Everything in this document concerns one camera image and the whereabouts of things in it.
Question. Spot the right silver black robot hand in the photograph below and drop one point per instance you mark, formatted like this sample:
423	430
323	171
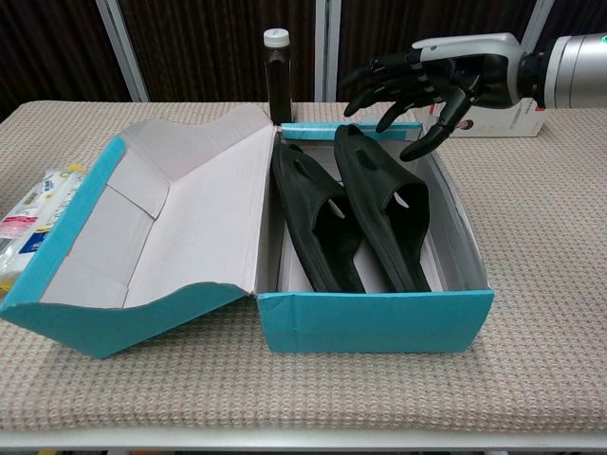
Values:
474	71

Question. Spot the black rubber slipper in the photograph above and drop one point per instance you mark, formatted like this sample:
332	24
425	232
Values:
374	213
303	208

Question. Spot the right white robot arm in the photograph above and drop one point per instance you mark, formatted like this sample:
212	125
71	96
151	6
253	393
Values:
574	71

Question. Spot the teal cardboard shoe box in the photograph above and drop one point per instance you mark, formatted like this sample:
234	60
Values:
370	322

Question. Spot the white product carton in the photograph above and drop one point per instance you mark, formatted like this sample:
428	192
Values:
512	123

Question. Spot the brown bottle white cap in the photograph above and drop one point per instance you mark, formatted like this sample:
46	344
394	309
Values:
279	85

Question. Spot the beige waffle tablecloth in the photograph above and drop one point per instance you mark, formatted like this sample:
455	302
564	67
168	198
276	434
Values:
303	388

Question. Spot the white table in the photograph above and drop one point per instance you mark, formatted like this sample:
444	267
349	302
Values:
303	441

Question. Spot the yellow white wet wipes pack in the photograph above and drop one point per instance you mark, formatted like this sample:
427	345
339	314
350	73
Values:
33	223

